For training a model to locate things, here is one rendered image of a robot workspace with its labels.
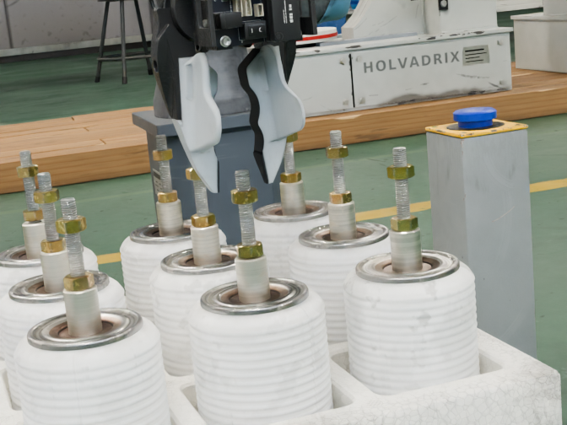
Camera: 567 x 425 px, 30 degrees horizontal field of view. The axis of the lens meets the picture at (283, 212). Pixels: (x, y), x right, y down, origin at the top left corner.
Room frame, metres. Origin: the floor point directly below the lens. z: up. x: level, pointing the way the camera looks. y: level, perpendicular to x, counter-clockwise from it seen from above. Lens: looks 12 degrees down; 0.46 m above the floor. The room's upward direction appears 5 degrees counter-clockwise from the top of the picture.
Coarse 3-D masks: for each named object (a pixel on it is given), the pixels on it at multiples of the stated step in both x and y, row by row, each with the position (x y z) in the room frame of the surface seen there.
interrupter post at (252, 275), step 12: (240, 264) 0.70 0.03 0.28; (252, 264) 0.69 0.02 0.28; (264, 264) 0.70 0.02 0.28; (240, 276) 0.70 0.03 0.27; (252, 276) 0.69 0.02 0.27; (264, 276) 0.70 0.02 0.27; (240, 288) 0.70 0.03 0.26; (252, 288) 0.69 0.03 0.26; (264, 288) 0.70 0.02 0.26; (240, 300) 0.70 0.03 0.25; (252, 300) 0.69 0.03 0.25; (264, 300) 0.70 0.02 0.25
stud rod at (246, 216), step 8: (240, 176) 0.70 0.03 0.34; (248, 176) 0.70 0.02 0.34; (240, 184) 0.70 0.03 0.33; (248, 184) 0.70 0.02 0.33; (240, 208) 0.70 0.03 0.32; (248, 208) 0.70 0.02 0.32; (240, 216) 0.70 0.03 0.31; (248, 216) 0.70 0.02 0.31; (240, 224) 0.71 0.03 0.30; (248, 224) 0.70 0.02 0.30; (248, 232) 0.70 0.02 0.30; (248, 240) 0.70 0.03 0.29
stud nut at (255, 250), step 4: (256, 240) 0.71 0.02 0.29; (240, 244) 0.71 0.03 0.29; (256, 244) 0.70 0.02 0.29; (260, 244) 0.70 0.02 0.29; (236, 248) 0.71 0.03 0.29; (240, 248) 0.70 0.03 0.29; (244, 248) 0.70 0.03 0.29; (248, 248) 0.70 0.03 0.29; (252, 248) 0.70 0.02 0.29; (256, 248) 0.70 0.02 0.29; (260, 248) 0.70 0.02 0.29; (240, 252) 0.70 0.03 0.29; (244, 252) 0.70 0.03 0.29; (248, 252) 0.70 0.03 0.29; (252, 252) 0.70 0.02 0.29; (256, 252) 0.70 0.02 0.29; (260, 252) 0.70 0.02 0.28; (240, 256) 0.70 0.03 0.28; (244, 256) 0.70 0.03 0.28; (248, 256) 0.70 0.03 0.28; (252, 256) 0.70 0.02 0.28; (256, 256) 0.70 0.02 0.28
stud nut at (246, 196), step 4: (236, 188) 0.71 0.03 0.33; (252, 188) 0.71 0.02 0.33; (232, 192) 0.70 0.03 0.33; (236, 192) 0.70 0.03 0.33; (240, 192) 0.70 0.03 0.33; (244, 192) 0.70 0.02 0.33; (248, 192) 0.70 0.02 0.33; (252, 192) 0.70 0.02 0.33; (256, 192) 0.70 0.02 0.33; (232, 196) 0.70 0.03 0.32; (236, 196) 0.70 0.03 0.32; (240, 196) 0.70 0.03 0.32; (244, 196) 0.70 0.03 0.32; (248, 196) 0.70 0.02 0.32; (252, 196) 0.70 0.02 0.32; (256, 196) 0.70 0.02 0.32; (232, 200) 0.70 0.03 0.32; (236, 200) 0.70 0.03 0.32; (240, 200) 0.70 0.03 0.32; (244, 200) 0.70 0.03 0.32; (248, 200) 0.70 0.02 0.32; (252, 200) 0.70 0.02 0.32; (256, 200) 0.70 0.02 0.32
